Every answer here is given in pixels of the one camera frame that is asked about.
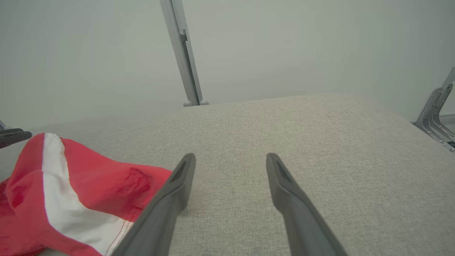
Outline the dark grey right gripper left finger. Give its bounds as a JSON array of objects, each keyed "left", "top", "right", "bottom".
[{"left": 112, "top": 153, "right": 197, "bottom": 256}]

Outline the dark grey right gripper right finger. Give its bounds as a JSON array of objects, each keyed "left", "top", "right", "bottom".
[{"left": 266, "top": 153, "right": 348, "bottom": 256}]

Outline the red garment with white trim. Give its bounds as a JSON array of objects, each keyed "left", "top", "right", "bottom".
[{"left": 0, "top": 133, "right": 173, "bottom": 256}]

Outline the grey metal pole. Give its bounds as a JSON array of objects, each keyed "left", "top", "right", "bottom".
[{"left": 159, "top": 0, "right": 209, "bottom": 107}]

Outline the grey metal frame bracket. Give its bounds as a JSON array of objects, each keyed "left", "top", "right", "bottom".
[{"left": 412, "top": 67, "right": 455, "bottom": 153}]

